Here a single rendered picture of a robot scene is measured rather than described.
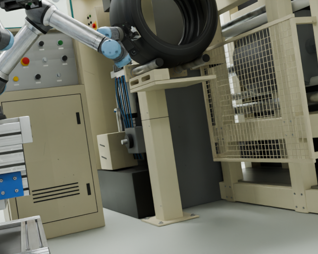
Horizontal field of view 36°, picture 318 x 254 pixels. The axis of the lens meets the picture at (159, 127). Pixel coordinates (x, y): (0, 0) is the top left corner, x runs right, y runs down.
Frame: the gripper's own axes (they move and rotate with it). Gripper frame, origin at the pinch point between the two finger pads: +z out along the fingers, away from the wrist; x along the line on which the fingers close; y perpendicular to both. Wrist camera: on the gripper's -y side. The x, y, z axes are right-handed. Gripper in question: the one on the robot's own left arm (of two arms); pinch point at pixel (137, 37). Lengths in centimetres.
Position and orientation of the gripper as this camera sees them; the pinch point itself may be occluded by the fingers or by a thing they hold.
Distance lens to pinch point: 249.1
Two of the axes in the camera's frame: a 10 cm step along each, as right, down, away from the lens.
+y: -4.9, -8.7, 0.2
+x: -7.8, 4.5, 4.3
